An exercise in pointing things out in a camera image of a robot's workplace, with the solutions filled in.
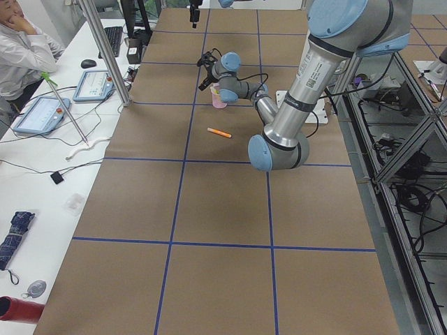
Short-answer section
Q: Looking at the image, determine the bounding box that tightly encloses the folded dark blue umbrella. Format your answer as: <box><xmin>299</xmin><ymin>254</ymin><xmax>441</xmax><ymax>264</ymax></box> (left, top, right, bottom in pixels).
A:
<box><xmin>1</xmin><ymin>211</ymin><xmax>35</xmax><ymax>271</ymax></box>

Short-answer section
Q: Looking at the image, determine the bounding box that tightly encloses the black keyboard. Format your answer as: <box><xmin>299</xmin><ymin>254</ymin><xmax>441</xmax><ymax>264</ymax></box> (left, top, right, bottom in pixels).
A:
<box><xmin>104</xmin><ymin>26</ymin><xmax>124</xmax><ymax>57</ymax></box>

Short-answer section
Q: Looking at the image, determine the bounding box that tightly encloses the pink mesh pen holder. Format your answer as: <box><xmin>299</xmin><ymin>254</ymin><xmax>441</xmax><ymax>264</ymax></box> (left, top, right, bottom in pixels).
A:
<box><xmin>210</xmin><ymin>83</ymin><xmax>227</xmax><ymax>109</ymax></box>

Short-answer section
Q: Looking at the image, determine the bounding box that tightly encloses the black computer mouse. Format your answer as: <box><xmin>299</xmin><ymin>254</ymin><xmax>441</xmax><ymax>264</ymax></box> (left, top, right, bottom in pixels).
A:
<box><xmin>80</xmin><ymin>59</ymin><xmax>97</xmax><ymax>69</ymax></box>

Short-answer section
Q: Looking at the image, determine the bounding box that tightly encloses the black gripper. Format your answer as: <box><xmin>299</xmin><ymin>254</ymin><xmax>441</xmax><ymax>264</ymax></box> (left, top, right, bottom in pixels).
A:
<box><xmin>189</xmin><ymin>0</ymin><xmax>202</xmax><ymax>28</ymax></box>
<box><xmin>198</xmin><ymin>63</ymin><xmax>219</xmax><ymax>91</ymax></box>

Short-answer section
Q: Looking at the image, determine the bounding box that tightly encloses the aluminium frame post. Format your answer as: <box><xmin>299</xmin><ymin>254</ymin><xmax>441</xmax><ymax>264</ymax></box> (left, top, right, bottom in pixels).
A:
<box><xmin>79</xmin><ymin>0</ymin><xmax>131</xmax><ymax>107</ymax></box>

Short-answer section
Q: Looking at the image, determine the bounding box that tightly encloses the black cardboard box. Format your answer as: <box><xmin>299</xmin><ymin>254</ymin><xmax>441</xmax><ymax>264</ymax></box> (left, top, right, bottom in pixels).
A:
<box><xmin>126</xmin><ymin>38</ymin><xmax>142</xmax><ymax>64</ymax></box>

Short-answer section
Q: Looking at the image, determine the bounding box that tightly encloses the near teach pendant tablet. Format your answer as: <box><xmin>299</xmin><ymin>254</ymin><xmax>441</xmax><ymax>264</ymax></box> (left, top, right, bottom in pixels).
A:
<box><xmin>12</xmin><ymin>96</ymin><xmax>66</xmax><ymax>135</ymax></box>

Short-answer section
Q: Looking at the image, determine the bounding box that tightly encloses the clear plastic bag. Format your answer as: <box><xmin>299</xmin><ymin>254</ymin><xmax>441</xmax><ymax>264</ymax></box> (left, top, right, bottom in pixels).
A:
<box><xmin>63</xmin><ymin>193</ymin><xmax>85</xmax><ymax>216</ymax></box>

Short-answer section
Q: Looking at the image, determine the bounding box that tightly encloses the far teach pendant tablet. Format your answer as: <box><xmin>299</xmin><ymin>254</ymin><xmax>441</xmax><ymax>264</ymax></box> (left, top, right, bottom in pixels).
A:
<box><xmin>73</xmin><ymin>70</ymin><xmax>114</xmax><ymax>103</ymax></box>

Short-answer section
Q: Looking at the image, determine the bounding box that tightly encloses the small black usb hub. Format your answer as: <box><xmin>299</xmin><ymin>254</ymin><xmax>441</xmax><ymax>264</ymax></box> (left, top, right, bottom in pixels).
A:
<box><xmin>50</xmin><ymin>171</ymin><xmax>64</xmax><ymax>185</ymax></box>

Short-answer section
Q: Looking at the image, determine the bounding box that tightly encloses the orange highlighter pen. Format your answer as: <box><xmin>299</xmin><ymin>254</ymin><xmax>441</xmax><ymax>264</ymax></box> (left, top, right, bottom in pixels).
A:
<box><xmin>207</xmin><ymin>128</ymin><xmax>232</xmax><ymax>138</ymax></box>

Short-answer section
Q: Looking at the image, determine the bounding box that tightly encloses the teach pendant tablet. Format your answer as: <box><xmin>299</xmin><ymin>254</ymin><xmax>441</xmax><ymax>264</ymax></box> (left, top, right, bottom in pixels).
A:
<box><xmin>73</xmin><ymin>70</ymin><xmax>114</xmax><ymax>103</ymax></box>
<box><xmin>12</xmin><ymin>96</ymin><xmax>66</xmax><ymax>135</ymax></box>

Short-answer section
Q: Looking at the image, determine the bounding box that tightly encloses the red cylinder bottle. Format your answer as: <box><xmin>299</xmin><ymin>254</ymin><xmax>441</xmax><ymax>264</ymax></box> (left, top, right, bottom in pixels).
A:
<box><xmin>1</xmin><ymin>296</ymin><xmax>45</xmax><ymax>325</ymax></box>

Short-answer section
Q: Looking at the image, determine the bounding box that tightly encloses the seated person white shirt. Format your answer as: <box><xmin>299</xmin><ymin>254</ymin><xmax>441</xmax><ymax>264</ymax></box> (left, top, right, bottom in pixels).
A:
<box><xmin>1</xmin><ymin>1</ymin><xmax>64</xmax><ymax>112</ymax></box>

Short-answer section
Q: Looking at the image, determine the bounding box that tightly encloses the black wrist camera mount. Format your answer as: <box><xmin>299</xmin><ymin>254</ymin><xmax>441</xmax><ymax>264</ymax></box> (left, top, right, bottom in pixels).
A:
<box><xmin>196</xmin><ymin>51</ymin><xmax>218</xmax><ymax>68</ymax></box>

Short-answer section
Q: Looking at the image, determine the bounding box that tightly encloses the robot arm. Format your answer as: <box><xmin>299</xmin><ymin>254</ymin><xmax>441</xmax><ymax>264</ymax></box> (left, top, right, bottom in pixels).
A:
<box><xmin>189</xmin><ymin>0</ymin><xmax>238</xmax><ymax>29</ymax></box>
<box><xmin>197</xmin><ymin>1</ymin><xmax>413</xmax><ymax>172</ymax></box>

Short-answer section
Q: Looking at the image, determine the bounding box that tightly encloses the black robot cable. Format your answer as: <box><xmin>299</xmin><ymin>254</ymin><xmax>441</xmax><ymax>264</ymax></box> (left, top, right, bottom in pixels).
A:
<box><xmin>209</xmin><ymin>48</ymin><xmax>395</xmax><ymax>139</ymax></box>

